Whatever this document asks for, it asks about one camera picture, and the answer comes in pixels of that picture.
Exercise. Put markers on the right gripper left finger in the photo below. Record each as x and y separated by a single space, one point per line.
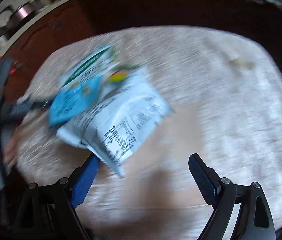
81 180

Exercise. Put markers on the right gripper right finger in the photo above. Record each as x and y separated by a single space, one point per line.
207 180

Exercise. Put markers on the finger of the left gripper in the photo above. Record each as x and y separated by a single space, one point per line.
24 105

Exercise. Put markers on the blue snack pouch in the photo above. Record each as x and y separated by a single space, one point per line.
71 102

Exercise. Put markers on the white nutrition label bag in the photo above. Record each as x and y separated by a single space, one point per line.
116 127

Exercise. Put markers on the white green milk carton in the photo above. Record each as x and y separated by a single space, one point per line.
98 62

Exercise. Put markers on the dark wood kitchen cabinets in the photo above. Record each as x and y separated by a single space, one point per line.
78 19

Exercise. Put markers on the quilted beige table cover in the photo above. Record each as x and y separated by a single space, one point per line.
226 92

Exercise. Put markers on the rainbow logo medicine box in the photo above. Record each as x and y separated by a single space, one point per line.
121 73

